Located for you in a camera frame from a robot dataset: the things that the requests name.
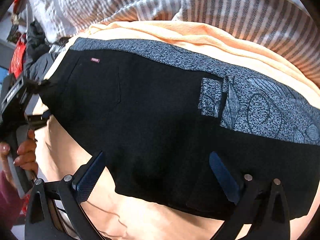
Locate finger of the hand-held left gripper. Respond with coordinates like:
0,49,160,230
23,77,42,94
25,113,52,131

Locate person's left hand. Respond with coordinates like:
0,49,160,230
0,129,38,178

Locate black pants with patterned stripe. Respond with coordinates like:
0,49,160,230
37,37,320,221

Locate red patterned packet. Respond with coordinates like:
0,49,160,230
9,39,27,78

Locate person's left forearm maroon sleeve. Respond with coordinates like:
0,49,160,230
0,171,26,232

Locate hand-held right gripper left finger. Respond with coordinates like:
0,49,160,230
25,151,107,240

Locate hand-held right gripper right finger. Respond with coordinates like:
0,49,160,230
209,151,292,240

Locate peach blanket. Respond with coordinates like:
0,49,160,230
32,21,320,240

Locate grey jacket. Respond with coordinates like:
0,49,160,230
24,20,71,81

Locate grey striped quilt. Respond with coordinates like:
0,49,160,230
25,0,320,87

